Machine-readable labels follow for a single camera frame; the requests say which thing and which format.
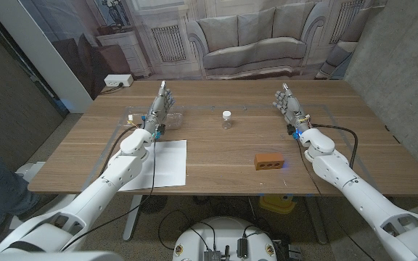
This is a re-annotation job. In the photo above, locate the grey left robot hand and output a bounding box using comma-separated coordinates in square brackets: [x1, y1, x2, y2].
[142, 80, 176, 136]

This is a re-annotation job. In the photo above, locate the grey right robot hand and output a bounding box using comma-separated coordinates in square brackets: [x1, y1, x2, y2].
[272, 82, 312, 135]

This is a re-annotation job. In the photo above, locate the white paper sheet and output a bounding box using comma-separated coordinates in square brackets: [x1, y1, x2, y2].
[117, 139, 188, 192]

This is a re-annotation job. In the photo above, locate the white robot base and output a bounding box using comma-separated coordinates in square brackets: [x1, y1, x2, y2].
[172, 216, 278, 261]

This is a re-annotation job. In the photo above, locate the clear plastic clamshell container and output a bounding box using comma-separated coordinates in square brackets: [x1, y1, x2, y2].
[123, 106, 184, 131]

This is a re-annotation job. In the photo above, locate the orange brick block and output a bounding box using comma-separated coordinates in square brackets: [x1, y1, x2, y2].
[254, 152, 285, 171]

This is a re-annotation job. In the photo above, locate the small clear cup white lid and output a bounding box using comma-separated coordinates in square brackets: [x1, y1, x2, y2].
[221, 110, 232, 130]

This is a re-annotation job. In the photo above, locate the white power strip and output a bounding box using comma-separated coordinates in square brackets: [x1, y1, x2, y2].
[103, 74, 134, 88]

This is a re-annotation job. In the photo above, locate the printed living room backdrop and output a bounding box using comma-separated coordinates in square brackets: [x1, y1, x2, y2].
[18, 0, 388, 101]

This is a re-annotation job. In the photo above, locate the yellow plastic object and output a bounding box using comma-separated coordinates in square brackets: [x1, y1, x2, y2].
[259, 194, 297, 215]

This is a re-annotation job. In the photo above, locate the grey table leg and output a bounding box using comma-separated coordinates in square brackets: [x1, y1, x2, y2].
[305, 195, 329, 246]

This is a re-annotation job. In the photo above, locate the white floor platform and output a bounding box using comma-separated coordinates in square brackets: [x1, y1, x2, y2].
[9, 161, 78, 233]

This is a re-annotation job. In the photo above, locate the small black adapter box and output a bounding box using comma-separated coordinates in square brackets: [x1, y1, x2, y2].
[237, 238, 249, 259]

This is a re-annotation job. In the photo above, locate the white robot torso cover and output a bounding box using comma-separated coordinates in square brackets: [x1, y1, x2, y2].
[0, 251, 125, 261]

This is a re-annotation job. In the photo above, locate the black power strip cable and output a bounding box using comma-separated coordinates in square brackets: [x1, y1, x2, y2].
[99, 83, 125, 96]

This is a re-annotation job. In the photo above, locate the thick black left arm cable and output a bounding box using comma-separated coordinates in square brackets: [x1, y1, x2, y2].
[98, 123, 145, 177]

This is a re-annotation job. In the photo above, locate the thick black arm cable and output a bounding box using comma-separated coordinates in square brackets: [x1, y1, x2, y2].
[311, 123, 359, 170]
[98, 123, 145, 177]

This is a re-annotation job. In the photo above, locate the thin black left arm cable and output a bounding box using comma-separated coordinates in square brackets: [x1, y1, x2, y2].
[60, 137, 158, 252]

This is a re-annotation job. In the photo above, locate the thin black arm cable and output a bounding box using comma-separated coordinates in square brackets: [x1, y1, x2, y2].
[60, 137, 158, 252]
[295, 139, 377, 261]

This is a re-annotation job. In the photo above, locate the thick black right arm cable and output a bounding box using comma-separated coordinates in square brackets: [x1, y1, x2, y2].
[311, 123, 359, 170]

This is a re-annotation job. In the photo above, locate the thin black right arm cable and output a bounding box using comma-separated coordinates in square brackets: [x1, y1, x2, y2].
[295, 139, 377, 261]

